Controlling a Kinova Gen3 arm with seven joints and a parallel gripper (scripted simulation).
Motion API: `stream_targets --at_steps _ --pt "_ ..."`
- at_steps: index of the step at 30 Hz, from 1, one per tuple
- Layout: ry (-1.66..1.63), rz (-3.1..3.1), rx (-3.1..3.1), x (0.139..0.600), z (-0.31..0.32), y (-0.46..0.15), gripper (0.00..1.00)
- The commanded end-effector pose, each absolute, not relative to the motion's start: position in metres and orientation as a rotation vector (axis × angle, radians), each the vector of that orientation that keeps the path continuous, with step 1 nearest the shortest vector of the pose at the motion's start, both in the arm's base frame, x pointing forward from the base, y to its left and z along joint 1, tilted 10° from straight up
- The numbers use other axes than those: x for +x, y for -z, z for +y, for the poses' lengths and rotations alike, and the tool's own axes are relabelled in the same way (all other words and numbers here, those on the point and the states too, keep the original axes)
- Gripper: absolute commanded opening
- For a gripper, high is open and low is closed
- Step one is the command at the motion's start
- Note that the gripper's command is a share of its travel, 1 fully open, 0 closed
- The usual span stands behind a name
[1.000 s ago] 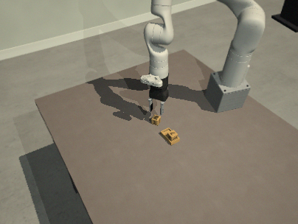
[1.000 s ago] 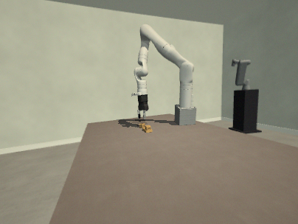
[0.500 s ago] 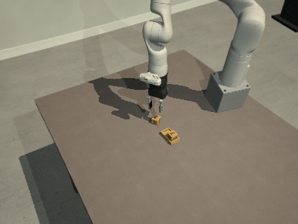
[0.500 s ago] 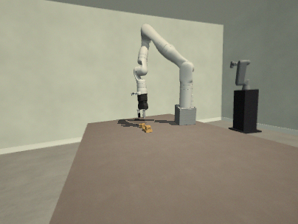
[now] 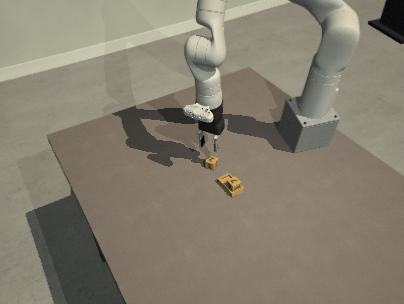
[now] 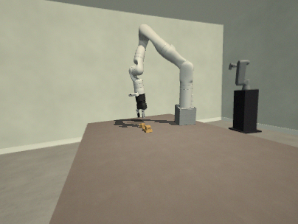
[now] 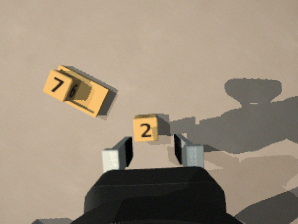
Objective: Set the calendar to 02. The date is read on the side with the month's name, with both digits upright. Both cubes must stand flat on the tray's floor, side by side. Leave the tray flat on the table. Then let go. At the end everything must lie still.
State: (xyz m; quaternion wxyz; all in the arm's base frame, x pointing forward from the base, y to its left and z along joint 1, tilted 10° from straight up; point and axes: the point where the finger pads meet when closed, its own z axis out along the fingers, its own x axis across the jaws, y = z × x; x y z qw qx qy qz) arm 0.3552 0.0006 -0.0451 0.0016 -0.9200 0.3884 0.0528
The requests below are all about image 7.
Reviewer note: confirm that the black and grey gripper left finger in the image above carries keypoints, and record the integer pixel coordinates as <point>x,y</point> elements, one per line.
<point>119,156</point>

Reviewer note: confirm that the orange number cube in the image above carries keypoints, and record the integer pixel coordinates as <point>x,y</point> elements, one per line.
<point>62,85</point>
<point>145,128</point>

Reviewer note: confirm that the orange open tray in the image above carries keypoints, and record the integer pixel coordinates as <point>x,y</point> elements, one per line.
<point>90,96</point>

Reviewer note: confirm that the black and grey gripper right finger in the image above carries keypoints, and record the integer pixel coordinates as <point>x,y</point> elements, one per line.
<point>187,153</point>

